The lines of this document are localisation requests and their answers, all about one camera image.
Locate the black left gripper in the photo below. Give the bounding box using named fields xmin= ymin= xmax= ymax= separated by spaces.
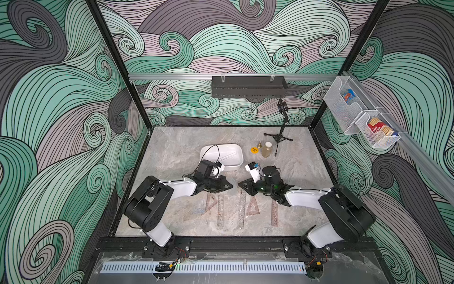
xmin=202 ymin=176 xmax=232 ymax=193

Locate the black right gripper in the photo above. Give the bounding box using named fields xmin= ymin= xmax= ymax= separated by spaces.
xmin=240 ymin=175 xmax=275 ymax=194

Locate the clear protractor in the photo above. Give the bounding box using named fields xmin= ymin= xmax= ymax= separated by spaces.
xmin=227 ymin=184 xmax=238 ymax=197

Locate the clear stencil ruler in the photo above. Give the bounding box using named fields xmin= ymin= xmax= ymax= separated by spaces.
xmin=238 ymin=191 xmax=246 ymax=230

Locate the clear straight ruler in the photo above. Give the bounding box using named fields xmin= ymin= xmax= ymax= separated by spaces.
xmin=219 ymin=152 xmax=236 ymax=161

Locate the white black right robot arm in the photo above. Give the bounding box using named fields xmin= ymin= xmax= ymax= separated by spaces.
xmin=239 ymin=177 xmax=376 ymax=257

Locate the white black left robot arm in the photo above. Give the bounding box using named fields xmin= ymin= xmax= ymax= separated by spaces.
xmin=124 ymin=174 xmax=234 ymax=247

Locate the white plastic storage box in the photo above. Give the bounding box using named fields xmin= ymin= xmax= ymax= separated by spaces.
xmin=200 ymin=144 xmax=244 ymax=172

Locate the pink straight ruler left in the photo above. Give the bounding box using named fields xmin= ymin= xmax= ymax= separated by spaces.
xmin=217 ymin=195 xmax=225 ymax=228

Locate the pink straight ruler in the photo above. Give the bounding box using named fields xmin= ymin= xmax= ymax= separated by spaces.
xmin=271 ymin=201 xmax=279 ymax=227
xmin=217 ymin=195 xmax=225 ymax=228

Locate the pink triangle ruler left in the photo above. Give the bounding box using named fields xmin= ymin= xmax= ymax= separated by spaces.
xmin=205 ymin=193 xmax=218 ymax=213

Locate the pink triangle ruler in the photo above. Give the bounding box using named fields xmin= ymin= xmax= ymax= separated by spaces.
xmin=205 ymin=193 xmax=218 ymax=213
xmin=246 ymin=196 xmax=260 ymax=216

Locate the pink triangle ruler right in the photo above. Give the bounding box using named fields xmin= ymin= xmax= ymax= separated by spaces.
xmin=246 ymin=196 xmax=260 ymax=216

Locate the clear jar with liquid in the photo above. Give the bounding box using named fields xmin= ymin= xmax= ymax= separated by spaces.
xmin=261 ymin=142 xmax=273 ymax=158

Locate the pink straight ruler right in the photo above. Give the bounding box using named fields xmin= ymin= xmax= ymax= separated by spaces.
xmin=271 ymin=201 xmax=279 ymax=227

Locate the black tripod stand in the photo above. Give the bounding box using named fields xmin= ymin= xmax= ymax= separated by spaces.
xmin=264 ymin=99 xmax=293 ymax=157

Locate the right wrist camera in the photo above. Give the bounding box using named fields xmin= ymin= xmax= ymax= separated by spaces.
xmin=245 ymin=162 xmax=261 ymax=183

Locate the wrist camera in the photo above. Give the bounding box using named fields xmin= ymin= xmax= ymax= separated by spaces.
xmin=196 ymin=160 xmax=225 ymax=178
xmin=245 ymin=162 xmax=261 ymax=183

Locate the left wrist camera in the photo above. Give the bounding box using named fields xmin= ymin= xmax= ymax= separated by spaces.
xmin=196 ymin=160 xmax=225 ymax=178

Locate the black wall shelf tray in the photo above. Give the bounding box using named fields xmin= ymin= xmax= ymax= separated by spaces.
xmin=211 ymin=77 xmax=288 ymax=100

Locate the clear wall bin upper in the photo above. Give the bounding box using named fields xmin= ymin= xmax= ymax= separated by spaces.
xmin=324 ymin=76 xmax=368 ymax=135

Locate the clear wall bin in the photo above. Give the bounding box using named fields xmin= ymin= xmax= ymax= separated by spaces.
xmin=355 ymin=111 xmax=401 ymax=149
xmin=324 ymin=76 xmax=368 ymax=135

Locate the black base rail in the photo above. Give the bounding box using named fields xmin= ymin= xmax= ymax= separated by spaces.
xmin=95 ymin=236 xmax=378 ymax=260

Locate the clear wall bin lower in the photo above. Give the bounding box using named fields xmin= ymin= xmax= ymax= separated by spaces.
xmin=355 ymin=111 xmax=401 ymax=149

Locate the white slotted cable duct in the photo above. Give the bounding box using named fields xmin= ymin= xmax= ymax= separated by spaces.
xmin=100 ymin=261 xmax=307 ymax=274

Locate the aluminium rail back wall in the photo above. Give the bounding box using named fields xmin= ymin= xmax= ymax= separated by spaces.
xmin=128 ymin=72 xmax=337 ymax=81

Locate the aluminium rail wall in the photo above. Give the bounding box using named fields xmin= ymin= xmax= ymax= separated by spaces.
xmin=128 ymin=72 xmax=337 ymax=81
xmin=342 ymin=71 xmax=454 ymax=205

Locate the black corner frame post right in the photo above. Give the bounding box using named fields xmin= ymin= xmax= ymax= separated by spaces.
xmin=310 ymin=0 xmax=391 ymax=127

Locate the black corner frame post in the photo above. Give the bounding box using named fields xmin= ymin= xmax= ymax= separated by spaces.
xmin=86 ymin=0 xmax=153 ymax=133
xmin=310 ymin=0 xmax=391 ymax=127

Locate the aluminium rail right wall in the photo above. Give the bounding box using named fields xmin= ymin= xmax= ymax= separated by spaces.
xmin=342 ymin=71 xmax=454 ymax=205

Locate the black corner frame post left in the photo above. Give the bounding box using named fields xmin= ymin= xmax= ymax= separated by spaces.
xmin=86 ymin=0 xmax=153 ymax=133

